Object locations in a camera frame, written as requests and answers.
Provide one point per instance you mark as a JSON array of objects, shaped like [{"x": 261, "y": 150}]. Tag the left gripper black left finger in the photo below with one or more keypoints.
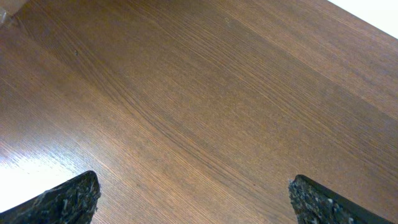
[{"x": 74, "y": 201}]

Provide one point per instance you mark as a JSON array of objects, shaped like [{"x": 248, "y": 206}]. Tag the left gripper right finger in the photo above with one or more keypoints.
[{"x": 313, "y": 203}]

